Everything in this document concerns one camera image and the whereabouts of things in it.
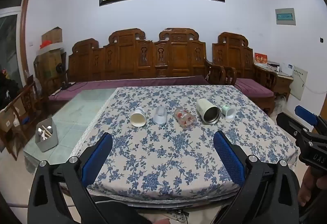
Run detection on small wooden chair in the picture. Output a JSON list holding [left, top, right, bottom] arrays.
[[4, 81, 43, 161]]

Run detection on red box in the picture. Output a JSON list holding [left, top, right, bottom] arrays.
[[254, 52, 268, 66]]

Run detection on glass cup with red print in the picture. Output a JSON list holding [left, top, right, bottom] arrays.
[[174, 108, 197, 129]]

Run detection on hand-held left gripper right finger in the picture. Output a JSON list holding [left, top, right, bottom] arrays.
[[213, 130, 300, 224]]

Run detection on grey perforated metal plate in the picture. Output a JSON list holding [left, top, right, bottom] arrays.
[[166, 210, 190, 223]]

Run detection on short purple seat cushion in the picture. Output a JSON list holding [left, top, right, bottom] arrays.
[[234, 78, 275, 98]]

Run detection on grey utensil container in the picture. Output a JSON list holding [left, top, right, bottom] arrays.
[[35, 118, 59, 152]]

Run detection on long purple seat cushion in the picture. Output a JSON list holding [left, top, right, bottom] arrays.
[[49, 75, 211, 101]]

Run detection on wooden chopsticks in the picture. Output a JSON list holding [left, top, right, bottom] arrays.
[[38, 125, 53, 141]]

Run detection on clear plastic cup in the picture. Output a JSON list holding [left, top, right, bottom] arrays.
[[153, 106, 168, 125]]

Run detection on black fan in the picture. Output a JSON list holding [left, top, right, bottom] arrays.
[[55, 62, 74, 89]]

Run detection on wooden side table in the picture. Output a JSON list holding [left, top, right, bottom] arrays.
[[255, 64, 294, 102]]

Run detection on dark cloth pile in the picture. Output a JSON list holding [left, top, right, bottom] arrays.
[[0, 69, 25, 110]]

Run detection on person's right hand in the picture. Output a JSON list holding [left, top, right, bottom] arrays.
[[298, 166, 318, 208]]

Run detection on small cardboard box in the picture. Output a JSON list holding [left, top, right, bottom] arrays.
[[41, 27, 63, 45]]

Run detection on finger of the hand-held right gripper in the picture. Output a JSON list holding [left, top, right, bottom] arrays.
[[276, 105, 327, 143]]

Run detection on large cardboard box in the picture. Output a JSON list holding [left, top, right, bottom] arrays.
[[34, 50, 67, 83]]

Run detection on wooden door frame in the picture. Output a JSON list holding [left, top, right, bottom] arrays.
[[0, 0, 34, 81]]

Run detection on white electrical cabinet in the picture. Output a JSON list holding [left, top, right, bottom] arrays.
[[291, 66, 308, 101]]

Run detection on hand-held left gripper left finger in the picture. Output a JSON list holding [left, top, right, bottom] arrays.
[[28, 133, 113, 224]]

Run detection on carved wooden sofa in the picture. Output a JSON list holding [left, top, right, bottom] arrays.
[[48, 27, 237, 111]]

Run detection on carved wooden armchair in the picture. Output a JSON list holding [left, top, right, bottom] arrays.
[[212, 32, 279, 116]]

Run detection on small pale green cup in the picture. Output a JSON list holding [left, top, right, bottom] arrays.
[[221, 105, 236, 120]]

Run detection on wall panel box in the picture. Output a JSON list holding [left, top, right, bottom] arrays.
[[275, 8, 296, 26]]

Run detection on white paper cup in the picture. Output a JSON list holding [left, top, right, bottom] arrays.
[[130, 108, 147, 127]]

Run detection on green glass table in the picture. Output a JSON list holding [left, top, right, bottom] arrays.
[[23, 87, 118, 166]]

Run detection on cream steel tumbler cup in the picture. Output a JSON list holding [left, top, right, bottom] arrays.
[[196, 98, 221, 125]]

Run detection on blue floral tablecloth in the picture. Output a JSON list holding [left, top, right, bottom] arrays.
[[70, 85, 300, 201]]

